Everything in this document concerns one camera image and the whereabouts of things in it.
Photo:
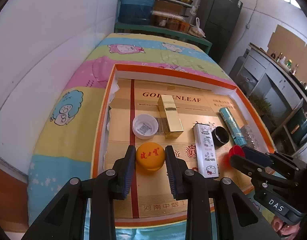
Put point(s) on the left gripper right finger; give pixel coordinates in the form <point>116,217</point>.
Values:
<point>175,168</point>

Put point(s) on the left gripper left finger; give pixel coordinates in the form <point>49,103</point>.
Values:
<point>124,168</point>

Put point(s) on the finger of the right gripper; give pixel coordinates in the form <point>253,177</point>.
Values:
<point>261,159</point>
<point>247,167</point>

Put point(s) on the clear glitter plastic bottle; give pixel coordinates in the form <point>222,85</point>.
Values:
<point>250,138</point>

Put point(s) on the red plastic cap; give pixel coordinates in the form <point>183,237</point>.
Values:
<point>236,154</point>

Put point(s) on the teal patterned tube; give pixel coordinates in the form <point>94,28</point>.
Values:
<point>233,128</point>

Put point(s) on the orange lid with red text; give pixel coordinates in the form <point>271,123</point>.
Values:
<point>150,156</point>

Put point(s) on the white cartoon printed box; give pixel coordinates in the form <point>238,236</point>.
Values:
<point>205,151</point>

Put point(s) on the gold rectangular box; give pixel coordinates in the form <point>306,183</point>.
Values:
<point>171,122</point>

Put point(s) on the black plastic cap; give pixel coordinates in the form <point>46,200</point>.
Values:
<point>220,136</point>

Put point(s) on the white plastic cap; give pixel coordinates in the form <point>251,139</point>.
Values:
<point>144,126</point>

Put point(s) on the person's hand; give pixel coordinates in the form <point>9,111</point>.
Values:
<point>284,230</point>

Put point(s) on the dark green rice cooker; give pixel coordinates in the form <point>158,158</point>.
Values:
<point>297,126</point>

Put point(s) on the large orange-rimmed cardboard tray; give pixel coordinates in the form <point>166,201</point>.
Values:
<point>132,90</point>

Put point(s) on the potted green plant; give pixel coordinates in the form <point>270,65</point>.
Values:
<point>262,106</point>

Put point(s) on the colourful cartoon bed quilt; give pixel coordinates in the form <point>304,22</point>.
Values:
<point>65,147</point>

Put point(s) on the white kitchen counter cabinet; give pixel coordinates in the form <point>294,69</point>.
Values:
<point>260,75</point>

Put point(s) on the brown wooden door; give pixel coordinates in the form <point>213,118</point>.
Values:
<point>13,204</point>

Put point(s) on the white plastic bag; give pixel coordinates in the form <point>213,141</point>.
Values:
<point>195,30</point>

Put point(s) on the green low bench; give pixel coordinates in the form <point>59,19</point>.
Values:
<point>122,27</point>

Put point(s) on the black refrigerator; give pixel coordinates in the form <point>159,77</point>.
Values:
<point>218,19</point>

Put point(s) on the blue water jug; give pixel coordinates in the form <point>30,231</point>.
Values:
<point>136,11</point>

